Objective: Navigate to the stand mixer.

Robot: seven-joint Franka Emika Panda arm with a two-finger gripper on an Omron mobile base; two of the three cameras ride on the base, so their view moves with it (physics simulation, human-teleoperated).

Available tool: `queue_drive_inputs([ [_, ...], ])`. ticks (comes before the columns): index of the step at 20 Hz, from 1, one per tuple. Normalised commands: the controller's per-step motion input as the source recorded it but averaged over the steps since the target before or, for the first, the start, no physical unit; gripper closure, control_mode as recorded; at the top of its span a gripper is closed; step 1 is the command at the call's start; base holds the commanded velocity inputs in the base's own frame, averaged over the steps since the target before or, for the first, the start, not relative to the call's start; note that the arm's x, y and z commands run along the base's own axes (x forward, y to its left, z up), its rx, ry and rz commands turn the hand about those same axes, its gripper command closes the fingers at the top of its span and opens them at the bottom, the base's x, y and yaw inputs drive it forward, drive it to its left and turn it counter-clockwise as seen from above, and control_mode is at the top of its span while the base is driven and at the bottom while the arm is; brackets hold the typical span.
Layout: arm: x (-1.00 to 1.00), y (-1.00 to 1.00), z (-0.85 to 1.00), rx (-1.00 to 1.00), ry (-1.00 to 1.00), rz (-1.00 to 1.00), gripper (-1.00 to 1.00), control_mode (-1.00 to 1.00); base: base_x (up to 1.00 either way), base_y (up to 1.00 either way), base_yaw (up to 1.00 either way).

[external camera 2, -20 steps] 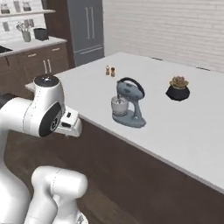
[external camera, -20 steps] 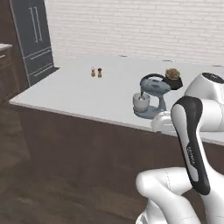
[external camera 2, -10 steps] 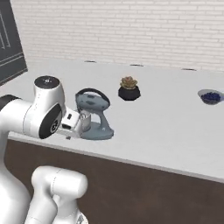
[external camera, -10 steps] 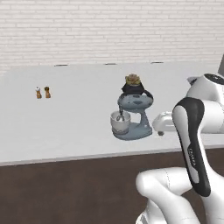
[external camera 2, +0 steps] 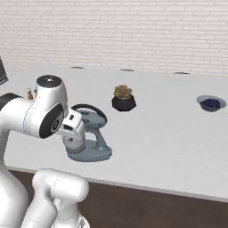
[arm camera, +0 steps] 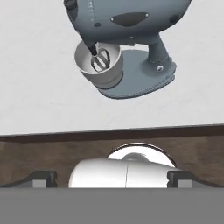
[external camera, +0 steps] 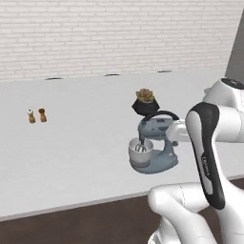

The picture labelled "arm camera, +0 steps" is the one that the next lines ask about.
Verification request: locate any dark wooden cupboard front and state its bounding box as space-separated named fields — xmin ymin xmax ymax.
xmin=0 ymin=124 xmax=224 ymax=189

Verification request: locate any blue-grey stand mixer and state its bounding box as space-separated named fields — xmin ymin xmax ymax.
xmin=63 ymin=0 xmax=193 ymax=101

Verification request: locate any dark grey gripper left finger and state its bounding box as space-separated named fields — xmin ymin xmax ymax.
xmin=0 ymin=170 xmax=58 ymax=189

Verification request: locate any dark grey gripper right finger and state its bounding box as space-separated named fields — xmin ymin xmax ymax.
xmin=166 ymin=170 xmax=224 ymax=189

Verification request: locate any white mixer bowl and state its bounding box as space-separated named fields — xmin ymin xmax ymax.
xmin=73 ymin=40 xmax=125 ymax=90

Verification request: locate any white rounded cylinder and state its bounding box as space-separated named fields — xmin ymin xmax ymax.
xmin=67 ymin=142 xmax=184 ymax=189

